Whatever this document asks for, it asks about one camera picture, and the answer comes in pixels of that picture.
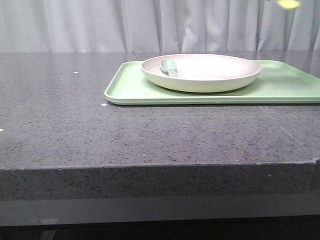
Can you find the beige round plate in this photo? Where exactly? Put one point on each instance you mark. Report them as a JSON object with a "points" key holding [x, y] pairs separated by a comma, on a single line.
{"points": [[202, 73]]}

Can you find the yellow plastic fork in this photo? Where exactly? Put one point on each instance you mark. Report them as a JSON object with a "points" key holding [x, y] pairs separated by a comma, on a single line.
{"points": [[289, 5]]}

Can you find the teal green spoon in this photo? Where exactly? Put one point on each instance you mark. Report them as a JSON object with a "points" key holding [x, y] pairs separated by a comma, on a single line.
{"points": [[169, 67]]}

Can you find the light green plastic tray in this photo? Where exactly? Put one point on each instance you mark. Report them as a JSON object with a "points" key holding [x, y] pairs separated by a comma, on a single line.
{"points": [[277, 83]]}

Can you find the grey pleated curtain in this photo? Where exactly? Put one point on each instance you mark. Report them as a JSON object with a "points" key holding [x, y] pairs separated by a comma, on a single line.
{"points": [[108, 26]]}

